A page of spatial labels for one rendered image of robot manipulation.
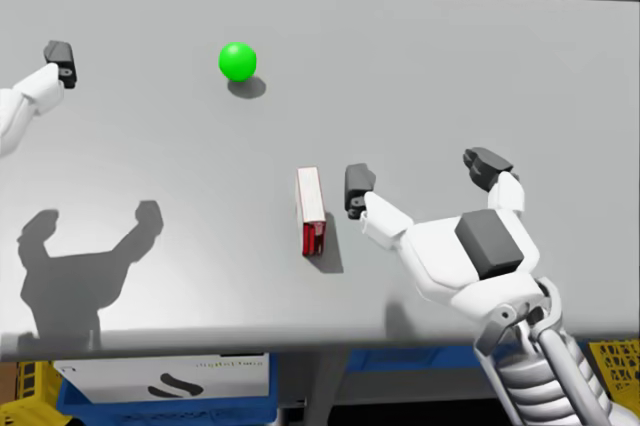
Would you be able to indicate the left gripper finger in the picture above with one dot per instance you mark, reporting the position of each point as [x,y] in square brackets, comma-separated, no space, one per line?
[59,60]

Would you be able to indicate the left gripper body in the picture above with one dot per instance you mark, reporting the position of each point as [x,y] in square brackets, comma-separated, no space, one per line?
[10,116]

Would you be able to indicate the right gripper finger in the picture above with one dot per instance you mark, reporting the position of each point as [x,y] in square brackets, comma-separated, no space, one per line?
[505,193]
[385,218]

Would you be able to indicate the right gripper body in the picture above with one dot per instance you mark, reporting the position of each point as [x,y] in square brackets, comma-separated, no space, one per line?
[450,256]

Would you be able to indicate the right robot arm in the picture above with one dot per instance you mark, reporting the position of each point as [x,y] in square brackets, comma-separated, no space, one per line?
[545,371]

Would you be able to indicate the red and white carton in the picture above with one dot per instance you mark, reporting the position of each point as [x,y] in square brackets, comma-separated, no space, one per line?
[310,196]

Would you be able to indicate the blue box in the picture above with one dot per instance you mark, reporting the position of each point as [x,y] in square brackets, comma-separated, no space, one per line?
[165,413]
[415,361]

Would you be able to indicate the green ball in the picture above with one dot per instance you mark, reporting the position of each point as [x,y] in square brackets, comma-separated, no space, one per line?
[237,61]

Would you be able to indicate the yellow box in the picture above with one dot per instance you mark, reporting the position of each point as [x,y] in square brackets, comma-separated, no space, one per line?
[30,406]
[617,366]

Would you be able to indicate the white box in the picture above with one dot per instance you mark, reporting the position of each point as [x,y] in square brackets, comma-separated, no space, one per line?
[125,376]

